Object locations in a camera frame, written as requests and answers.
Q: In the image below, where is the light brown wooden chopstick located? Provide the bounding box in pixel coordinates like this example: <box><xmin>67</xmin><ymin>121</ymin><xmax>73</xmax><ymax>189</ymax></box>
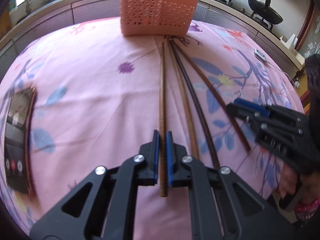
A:
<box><xmin>159</xmin><ymin>42</ymin><xmax>168</xmax><ymax>197</ymax></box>

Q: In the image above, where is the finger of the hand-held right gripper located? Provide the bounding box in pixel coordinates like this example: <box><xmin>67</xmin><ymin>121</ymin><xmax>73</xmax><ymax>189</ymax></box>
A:
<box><xmin>234</xmin><ymin>98</ymin><xmax>307</xmax><ymax>132</ymax></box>
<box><xmin>226</xmin><ymin>103</ymin><xmax>312</xmax><ymax>174</ymax></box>

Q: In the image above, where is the reddish brown chopstick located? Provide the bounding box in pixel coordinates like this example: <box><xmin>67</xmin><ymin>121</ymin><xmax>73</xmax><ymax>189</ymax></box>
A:
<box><xmin>174</xmin><ymin>40</ymin><xmax>251</xmax><ymax>152</ymax></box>

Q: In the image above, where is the orange plastic utensil basket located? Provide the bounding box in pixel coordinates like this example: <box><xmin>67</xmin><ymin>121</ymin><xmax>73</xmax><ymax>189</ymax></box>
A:
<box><xmin>119</xmin><ymin>0</ymin><xmax>199</xmax><ymax>37</ymax></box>

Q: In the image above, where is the smartphone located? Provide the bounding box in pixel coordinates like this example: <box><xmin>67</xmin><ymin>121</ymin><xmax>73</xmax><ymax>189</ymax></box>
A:
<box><xmin>4</xmin><ymin>86</ymin><xmax>38</xmax><ymax>197</ymax></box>

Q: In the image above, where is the decorated glass door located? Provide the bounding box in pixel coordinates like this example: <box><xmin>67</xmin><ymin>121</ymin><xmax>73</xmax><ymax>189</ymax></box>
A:
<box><xmin>297</xmin><ymin>0</ymin><xmax>320</xmax><ymax>64</ymax></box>

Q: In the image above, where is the kitchen counter with cabinets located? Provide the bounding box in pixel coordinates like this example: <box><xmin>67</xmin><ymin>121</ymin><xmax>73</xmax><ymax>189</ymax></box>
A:
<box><xmin>0</xmin><ymin>0</ymin><xmax>305</xmax><ymax>80</ymax></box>

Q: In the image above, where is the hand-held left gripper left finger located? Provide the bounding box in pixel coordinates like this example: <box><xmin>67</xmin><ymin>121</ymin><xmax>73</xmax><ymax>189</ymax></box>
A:
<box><xmin>29</xmin><ymin>129</ymin><xmax>160</xmax><ymax>240</ymax></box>

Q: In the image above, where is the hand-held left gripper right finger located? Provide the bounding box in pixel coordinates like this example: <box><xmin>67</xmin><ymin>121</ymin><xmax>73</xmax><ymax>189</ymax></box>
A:
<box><xmin>166</xmin><ymin>131</ymin><xmax>300</xmax><ymax>240</ymax></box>

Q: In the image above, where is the gas stove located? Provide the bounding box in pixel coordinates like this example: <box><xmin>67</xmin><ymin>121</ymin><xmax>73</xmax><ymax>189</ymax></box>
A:
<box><xmin>207</xmin><ymin>0</ymin><xmax>277</xmax><ymax>32</ymax></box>

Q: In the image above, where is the white device cable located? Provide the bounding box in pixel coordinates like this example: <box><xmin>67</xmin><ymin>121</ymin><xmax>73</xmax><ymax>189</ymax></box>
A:
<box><xmin>264</xmin><ymin>61</ymin><xmax>297</xmax><ymax>79</ymax></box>

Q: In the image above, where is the person's right hand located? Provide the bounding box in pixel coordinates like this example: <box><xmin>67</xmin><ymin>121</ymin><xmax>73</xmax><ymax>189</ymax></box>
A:
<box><xmin>278</xmin><ymin>165</ymin><xmax>320</xmax><ymax>205</ymax></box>

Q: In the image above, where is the white plastic holder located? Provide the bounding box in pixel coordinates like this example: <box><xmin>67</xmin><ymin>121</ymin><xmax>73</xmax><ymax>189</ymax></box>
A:
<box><xmin>279</xmin><ymin>33</ymin><xmax>298</xmax><ymax>51</ymax></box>

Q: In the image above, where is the pink floral tablecloth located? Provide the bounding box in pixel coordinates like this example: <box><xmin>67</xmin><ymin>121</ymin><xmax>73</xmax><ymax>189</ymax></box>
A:
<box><xmin>0</xmin><ymin>17</ymin><xmax>306</xmax><ymax>240</ymax></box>

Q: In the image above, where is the tan wooden chopstick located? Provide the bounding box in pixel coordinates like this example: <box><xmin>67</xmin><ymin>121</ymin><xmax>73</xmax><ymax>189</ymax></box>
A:
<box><xmin>167</xmin><ymin>42</ymin><xmax>200</xmax><ymax>160</ymax></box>

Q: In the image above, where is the small white device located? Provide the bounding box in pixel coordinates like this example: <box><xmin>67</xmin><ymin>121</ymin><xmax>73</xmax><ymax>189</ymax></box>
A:
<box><xmin>253</xmin><ymin>48</ymin><xmax>267</xmax><ymax>63</ymax></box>

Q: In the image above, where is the black wok with lid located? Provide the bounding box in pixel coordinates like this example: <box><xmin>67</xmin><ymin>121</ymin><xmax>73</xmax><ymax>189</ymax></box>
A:
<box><xmin>247</xmin><ymin>0</ymin><xmax>284</xmax><ymax>26</ymax></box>

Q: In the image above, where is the dark purple chopstick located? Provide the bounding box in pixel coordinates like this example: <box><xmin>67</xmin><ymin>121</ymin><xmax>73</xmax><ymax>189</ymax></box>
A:
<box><xmin>171</xmin><ymin>43</ymin><xmax>221</xmax><ymax>170</ymax></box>

